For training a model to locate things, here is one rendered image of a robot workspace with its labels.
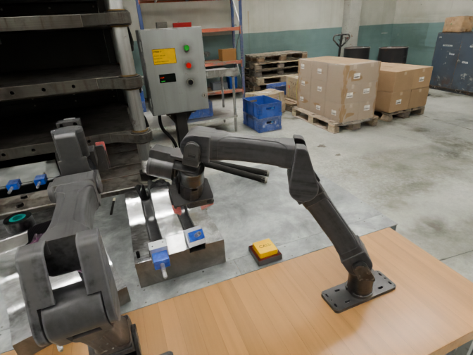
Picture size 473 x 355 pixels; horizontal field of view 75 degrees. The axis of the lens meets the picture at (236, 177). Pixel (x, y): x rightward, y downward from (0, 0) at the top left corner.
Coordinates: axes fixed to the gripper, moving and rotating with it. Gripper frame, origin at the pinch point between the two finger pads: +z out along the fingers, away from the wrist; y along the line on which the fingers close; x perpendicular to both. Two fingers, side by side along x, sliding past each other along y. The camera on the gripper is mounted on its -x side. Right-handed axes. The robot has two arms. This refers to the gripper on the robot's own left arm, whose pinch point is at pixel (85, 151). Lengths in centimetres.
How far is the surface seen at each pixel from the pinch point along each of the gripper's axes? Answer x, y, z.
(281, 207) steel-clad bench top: 39, -62, 10
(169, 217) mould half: 30.4, -18.6, 9.3
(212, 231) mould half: 30.4, -29.6, -5.9
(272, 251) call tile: 36, -45, -16
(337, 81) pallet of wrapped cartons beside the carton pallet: 38, -299, 275
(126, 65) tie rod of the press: -17, -17, 61
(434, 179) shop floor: 115, -286, 102
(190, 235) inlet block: 25.4, -21.5, -12.2
